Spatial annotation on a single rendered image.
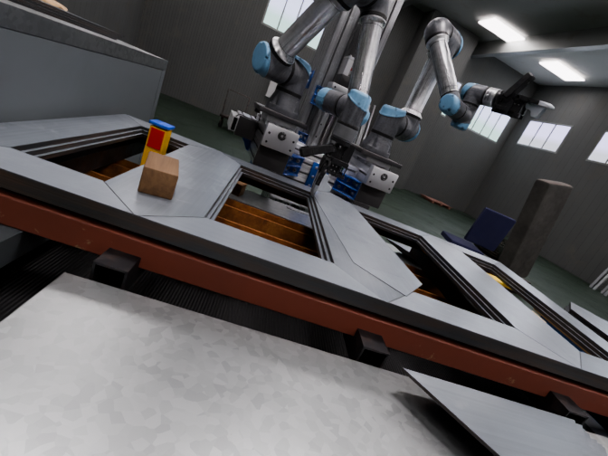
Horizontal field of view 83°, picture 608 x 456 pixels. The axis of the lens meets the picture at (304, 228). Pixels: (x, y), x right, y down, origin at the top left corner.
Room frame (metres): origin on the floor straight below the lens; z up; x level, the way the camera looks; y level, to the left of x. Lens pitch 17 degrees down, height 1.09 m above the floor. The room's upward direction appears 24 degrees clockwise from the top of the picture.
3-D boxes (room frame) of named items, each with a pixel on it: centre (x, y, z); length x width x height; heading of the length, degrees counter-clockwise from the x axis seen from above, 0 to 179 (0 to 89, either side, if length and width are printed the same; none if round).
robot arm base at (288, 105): (1.56, 0.30, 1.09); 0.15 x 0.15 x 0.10
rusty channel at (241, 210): (1.14, -0.08, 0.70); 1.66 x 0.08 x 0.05; 101
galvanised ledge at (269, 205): (1.47, -0.22, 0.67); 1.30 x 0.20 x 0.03; 101
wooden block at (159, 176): (0.63, 0.30, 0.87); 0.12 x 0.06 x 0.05; 27
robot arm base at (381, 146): (1.74, -0.17, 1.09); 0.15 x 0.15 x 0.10
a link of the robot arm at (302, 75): (1.56, 0.30, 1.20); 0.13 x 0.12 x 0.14; 141
